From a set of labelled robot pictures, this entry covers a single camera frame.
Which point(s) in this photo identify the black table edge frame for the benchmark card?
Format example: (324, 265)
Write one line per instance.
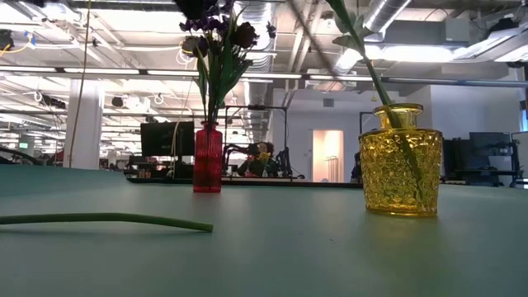
(288, 184)

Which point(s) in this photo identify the person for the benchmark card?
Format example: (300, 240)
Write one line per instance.
(257, 158)

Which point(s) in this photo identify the lit doorway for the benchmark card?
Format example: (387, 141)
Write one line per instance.
(328, 156)

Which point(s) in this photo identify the wall vent grille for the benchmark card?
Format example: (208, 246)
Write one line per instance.
(328, 102)

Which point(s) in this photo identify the yellow textured glass vase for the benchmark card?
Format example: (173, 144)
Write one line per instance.
(379, 173)

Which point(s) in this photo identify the green stem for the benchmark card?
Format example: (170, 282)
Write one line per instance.
(103, 216)
(372, 74)

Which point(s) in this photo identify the silver air duct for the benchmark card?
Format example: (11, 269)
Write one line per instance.
(383, 16)

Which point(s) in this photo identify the black monitor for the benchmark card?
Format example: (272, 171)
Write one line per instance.
(167, 138)

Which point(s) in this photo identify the long light bar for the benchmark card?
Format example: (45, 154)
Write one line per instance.
(103, 71)

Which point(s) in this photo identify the white building pillar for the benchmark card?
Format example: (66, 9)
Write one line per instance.
(84, 123)

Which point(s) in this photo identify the red ribbed glass vase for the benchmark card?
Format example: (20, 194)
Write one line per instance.
(207, 165)

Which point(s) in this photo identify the black round camera unit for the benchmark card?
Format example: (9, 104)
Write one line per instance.
(5, 39)

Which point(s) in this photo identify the dark desk monitor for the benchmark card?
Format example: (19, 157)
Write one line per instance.
(491, 144)

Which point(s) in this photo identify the red artificial tulip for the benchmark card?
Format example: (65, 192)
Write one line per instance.
(244, 35)
(194, 45)

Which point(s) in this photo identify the purple iris bunch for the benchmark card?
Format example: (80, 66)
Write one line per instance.
(206, 22)

